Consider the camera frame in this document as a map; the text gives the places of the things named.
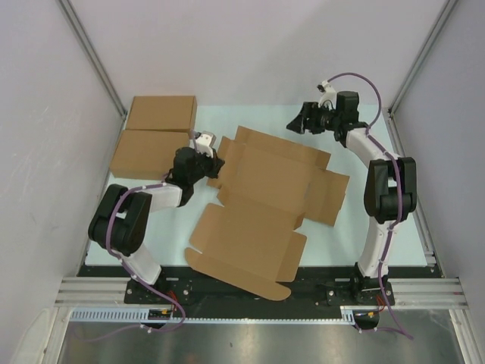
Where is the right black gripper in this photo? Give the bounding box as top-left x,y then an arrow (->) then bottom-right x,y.
286,102 -> 341,135

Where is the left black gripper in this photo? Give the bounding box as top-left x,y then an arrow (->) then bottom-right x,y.
188,148 -> 224,184

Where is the cardboard box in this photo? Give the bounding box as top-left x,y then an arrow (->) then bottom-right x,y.
184,127 -> 349,282
110,130 -> 189,180
126,96 -> 197,133

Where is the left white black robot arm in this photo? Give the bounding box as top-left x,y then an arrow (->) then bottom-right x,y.
88,147 -> 225,303

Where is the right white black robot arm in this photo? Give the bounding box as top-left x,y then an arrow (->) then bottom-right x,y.
286,91 -> 418,305

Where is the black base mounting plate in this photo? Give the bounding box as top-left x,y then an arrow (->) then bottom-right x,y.
77,265 -> 441,305

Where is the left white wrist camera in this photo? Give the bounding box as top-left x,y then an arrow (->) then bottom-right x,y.
193,131 -> 216,158

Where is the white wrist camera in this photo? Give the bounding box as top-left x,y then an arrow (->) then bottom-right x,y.
193,131 -> 216,158
317,80 -> 336,107

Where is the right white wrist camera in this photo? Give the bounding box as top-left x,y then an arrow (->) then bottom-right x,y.
317,80 -> 336,107

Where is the aluminium front rail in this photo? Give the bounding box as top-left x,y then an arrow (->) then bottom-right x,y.
55,278 -> 468,309

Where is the right aluminium frame post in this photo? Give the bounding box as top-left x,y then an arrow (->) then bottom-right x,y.
387,0 -> 460,118

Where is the aluminium frame post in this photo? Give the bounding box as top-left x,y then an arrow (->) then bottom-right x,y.
387,0 -> 460,118
55,0 -> 127,120

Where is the white slotted cable duct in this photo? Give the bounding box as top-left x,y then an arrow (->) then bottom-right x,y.
70,306 -> 379,325

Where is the left aluminium frame post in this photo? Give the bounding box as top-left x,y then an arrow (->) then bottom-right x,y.
55,0 -> 127,120

